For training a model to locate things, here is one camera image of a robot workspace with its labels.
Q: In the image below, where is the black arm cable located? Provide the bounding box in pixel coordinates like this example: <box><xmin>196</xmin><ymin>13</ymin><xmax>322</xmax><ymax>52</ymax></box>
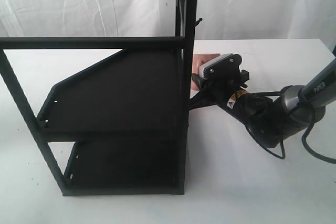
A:
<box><xmin>244</xmin><ymin>91</ymin><xmax>336</xmax><ymax>164</ymax></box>

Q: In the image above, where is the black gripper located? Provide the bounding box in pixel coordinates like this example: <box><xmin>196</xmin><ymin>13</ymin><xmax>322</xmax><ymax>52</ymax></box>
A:
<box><xmin>189</xmin><ymin>73</ymin><xmax>281</xmax><ymax>148</ymax></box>

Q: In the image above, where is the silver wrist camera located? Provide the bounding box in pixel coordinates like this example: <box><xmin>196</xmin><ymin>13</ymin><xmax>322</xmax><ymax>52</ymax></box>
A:
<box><xmin>198</xmin><ymin>54</ymin><xmax>249</xmax><ymax>88</ymax></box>

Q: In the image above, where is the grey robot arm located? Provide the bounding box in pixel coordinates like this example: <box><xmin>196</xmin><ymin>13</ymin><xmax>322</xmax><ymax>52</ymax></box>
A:
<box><xmin>189</xmin><ymin>54</ymin><xmax>335</xmax><ymax>148</ymax></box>

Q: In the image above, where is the black hook on rack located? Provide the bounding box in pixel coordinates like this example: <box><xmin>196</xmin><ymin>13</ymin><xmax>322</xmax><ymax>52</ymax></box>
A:
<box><xmin>195</xmin><ymin>17</ymin><xmax>203</xmax><ymax>27</ymax></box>

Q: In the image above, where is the black metal shelf rack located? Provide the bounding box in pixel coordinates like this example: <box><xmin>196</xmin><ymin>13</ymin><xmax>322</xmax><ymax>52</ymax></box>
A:
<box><xmin>1</xmin><ymin>0</ymin><xmax>197</xmax><ymax>196</ymax></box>

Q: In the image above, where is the white backdrop curtain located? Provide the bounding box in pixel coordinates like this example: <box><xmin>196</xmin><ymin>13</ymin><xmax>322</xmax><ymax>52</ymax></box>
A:
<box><xmin>1</xmin><ymin>0</ymin><xmax>335</xmax><ymax>48</ymax></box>

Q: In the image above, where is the pink ceramic mug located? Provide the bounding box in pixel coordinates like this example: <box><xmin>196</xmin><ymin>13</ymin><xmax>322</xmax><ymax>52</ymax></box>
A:
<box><xmin>191</xmin><ymin>52</ymin><xmax>222</xmax><ymax>90</ymax></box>

